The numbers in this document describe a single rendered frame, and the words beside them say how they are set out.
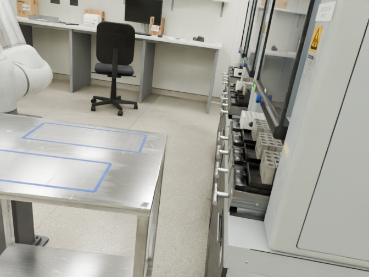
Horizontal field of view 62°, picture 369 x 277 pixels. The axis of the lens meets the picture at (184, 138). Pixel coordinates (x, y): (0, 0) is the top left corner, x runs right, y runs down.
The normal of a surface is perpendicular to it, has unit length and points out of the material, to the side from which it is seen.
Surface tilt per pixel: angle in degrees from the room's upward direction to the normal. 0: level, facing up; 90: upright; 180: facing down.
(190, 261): 0
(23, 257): 0
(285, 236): 90
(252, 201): 90
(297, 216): 90
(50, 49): 90
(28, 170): 0
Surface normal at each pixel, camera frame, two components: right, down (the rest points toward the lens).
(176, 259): 0.12, -0.92
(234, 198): -0.13, 0.35
